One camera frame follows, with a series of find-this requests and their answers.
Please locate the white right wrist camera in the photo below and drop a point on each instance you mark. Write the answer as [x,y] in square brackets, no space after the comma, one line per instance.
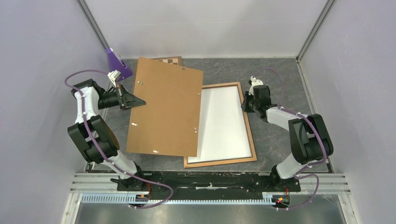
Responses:
[254,82]

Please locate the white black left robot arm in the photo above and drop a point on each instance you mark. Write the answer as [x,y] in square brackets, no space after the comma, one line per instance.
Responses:
[128,171]

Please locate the red sunset photo print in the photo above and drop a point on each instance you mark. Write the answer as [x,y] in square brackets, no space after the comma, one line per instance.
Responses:
[224,134]

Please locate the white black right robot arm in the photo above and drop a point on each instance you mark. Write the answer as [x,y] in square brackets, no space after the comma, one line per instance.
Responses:
[310,142]

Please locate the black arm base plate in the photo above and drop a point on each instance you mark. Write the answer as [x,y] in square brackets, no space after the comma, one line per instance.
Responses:
[242,180]

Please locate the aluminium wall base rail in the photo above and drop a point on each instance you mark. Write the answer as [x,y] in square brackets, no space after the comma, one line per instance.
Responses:
[102,145]

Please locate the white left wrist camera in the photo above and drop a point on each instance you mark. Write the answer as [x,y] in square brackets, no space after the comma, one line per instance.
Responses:
[113,76]

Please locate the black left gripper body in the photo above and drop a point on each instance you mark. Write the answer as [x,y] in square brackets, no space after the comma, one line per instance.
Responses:
[115,100]

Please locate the purple wedge stand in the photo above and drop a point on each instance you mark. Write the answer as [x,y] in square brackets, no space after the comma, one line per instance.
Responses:
[117,64]

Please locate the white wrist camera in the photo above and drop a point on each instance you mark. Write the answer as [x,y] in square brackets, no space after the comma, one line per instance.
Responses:
[254,82]
[113,76]

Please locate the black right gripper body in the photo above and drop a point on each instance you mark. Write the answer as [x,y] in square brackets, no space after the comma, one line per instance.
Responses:
[251,104]

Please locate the wooden chessboard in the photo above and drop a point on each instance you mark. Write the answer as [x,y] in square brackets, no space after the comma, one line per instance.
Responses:
[175,60]

